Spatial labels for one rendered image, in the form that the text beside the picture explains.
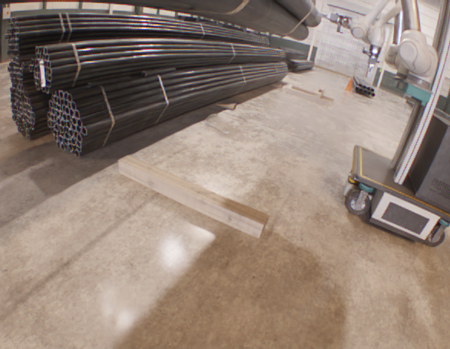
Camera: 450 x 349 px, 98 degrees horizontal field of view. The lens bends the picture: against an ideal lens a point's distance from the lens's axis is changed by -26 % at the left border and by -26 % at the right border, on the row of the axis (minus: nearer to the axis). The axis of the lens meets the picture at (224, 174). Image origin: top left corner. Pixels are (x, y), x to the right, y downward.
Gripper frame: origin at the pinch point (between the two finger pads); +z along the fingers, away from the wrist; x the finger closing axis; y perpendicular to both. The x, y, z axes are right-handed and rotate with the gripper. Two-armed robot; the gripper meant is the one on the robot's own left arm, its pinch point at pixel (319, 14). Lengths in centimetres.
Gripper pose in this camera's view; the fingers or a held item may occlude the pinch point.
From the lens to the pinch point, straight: 198.2
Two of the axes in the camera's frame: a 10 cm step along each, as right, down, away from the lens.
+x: -4.4, 3.9, -8.1
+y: 1.7, -8.5, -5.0
